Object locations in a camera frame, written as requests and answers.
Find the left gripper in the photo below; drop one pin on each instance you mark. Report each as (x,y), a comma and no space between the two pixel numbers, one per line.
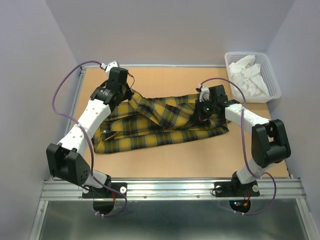
(129,94)

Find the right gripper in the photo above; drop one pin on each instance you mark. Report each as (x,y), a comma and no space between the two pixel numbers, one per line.
(199,114)

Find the yellow plaid long sleeve shirt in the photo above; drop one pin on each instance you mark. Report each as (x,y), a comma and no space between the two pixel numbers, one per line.
(152,122)

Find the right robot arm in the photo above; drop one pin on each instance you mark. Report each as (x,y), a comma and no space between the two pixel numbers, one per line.
(269,141)

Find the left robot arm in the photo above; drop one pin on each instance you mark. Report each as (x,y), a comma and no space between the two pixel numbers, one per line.
(66,159)

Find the white shirt in basket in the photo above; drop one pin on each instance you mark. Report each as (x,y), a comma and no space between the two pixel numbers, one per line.
(246,74)

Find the white plastic laundry basket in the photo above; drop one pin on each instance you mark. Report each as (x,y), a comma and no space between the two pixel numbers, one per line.
(267,73)

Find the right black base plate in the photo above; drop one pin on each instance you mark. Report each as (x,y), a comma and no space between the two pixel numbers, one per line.
(228,189)

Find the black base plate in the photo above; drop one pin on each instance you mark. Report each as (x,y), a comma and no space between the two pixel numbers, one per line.
(228,189)
(89,192)

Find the aluminium mounting rail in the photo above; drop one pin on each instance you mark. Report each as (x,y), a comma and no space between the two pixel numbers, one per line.
(162,189)

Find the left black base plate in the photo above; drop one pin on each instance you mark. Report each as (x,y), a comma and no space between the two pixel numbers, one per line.
(89,192)

